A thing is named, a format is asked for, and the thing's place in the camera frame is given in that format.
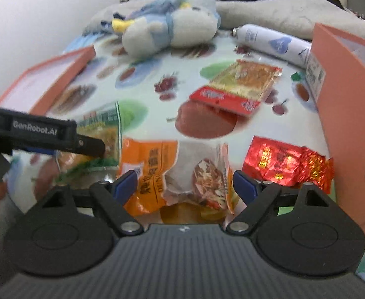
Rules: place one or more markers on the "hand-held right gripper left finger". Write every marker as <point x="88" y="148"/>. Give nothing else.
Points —
<point x="124" y="187"/>

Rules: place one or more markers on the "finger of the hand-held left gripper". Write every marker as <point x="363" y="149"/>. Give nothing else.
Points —
<point x="90" y="145"/>

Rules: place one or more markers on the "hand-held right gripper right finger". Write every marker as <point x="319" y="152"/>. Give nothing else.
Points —
<point x="245" y="187"/>

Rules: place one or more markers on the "green snack packet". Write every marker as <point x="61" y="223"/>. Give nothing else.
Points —
<point x="104" y="124"/>

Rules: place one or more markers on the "orange snack packet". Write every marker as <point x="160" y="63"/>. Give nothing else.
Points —
<point x="151" y="168"/>

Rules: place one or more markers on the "deep orange cardboard box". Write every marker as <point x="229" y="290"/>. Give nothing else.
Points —
<point x="350" y="115"/>

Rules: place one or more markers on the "red foil packet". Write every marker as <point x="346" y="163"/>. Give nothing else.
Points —
<point x="272" y="158"/>
<point x="318" y="168"/>

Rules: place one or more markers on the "shallow orange box lid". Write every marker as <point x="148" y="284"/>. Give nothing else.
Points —
<point x="45" y="78"/>

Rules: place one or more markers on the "fruit printed mat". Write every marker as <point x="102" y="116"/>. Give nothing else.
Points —
<point x="157" y="99"/>

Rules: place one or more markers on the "red yellow snack packet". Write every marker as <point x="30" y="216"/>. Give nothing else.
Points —
<point x="241" y="84"/>

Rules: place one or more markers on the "blue white plush toy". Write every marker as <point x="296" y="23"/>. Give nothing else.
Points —
<point x="170" y="25"/>

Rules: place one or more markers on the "white spray bottle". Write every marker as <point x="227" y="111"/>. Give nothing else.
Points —
<point x="272" y="43"/>

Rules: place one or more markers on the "grey duvet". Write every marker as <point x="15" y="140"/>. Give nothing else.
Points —
<point x="279" y="12"/>

